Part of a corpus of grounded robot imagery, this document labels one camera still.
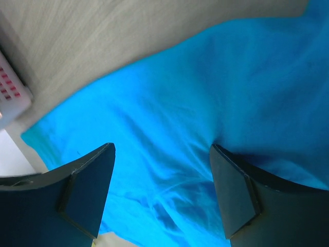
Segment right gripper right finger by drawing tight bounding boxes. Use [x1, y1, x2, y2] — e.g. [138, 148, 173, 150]
[210, 145, 328, 246]

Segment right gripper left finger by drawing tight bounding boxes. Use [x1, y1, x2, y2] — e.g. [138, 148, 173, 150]
[1, 143, 115, 246]

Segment blue t shirt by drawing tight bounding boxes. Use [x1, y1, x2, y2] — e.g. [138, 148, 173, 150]
[22, 1, 328, 246]

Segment white plastic basket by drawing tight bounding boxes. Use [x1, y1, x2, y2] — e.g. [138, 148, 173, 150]
[0, 15, 34, 129]

